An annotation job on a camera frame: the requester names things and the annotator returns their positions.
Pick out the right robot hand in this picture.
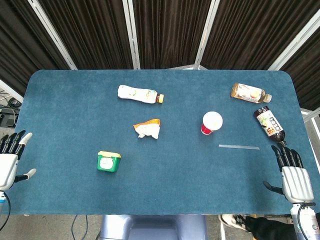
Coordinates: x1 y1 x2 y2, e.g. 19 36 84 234
262 144 315 204

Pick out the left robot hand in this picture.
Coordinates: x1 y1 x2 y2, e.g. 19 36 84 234
0 129 37 191

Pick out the clear plastic straw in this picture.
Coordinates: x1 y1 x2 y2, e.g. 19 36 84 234
218 144 260 151

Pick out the red paper cup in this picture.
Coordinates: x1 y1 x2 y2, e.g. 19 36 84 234
200 111 224 136

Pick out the black trouser leg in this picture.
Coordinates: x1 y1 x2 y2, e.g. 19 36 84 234
246 216 298 240

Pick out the dark tea bottle black cap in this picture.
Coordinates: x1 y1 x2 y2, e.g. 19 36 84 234
253 106 288 146

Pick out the white patterned shoe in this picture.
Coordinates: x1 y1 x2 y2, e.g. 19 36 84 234
218 214 254 233

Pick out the green tub yellow lid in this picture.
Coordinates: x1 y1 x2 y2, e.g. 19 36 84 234
96 150 122 173

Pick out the amber tea bottle beige cap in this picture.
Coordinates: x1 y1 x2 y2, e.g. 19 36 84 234
230 82 273 104

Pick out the dark brown curtain panel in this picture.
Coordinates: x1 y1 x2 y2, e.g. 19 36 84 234
37 0 135 70
131 0 213 70
0 0 71 89
201 0 320 71
279 23 320 111

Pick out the blue table mat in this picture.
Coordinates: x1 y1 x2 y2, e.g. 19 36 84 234
4 69 320 216

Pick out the crumpled orange white snack bag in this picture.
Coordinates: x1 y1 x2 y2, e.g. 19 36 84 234
132 118 161 140

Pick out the white label bottle orange cap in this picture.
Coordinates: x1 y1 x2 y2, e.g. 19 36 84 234
117 84 165 104

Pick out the lavender robot torso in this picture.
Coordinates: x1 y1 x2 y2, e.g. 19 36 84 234
99 214 208 240

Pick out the white partition foot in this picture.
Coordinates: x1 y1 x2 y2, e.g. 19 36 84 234
166 64 208 71

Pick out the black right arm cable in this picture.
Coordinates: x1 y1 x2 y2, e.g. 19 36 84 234
296 202 316 240

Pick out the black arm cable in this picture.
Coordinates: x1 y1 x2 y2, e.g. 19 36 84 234
0 191 12 231
296 202 316 240

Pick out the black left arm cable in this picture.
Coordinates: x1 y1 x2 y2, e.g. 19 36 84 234
0 191 12 231

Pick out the black floor equipment with cables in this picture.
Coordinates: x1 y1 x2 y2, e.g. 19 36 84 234
0 91 23 128

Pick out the white partition frame post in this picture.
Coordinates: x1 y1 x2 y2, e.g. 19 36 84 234
122 0 141 70
0 79 25 103
267 9 320 71
194 0 221 70
27 0 78 70
301 107 320 123

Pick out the blue floor cable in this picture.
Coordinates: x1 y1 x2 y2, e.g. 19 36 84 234
71 214 89 240

